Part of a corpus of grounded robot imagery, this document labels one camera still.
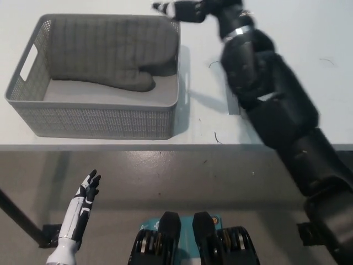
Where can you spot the grey quilted oven glove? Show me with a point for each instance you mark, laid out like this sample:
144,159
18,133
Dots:
110,52

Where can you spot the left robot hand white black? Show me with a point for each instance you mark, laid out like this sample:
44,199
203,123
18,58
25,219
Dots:
82,201

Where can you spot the black table leg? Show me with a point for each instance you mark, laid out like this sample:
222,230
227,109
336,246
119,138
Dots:
19,215

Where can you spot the small grey perforated container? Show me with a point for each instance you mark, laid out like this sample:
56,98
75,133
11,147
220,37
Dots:
234,106

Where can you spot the thin black thread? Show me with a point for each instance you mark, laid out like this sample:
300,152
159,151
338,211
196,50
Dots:
216,138
213,63
328,60

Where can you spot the large grey perforated basket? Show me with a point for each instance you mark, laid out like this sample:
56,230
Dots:
96,121

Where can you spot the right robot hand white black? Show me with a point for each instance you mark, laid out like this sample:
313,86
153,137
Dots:
229,13

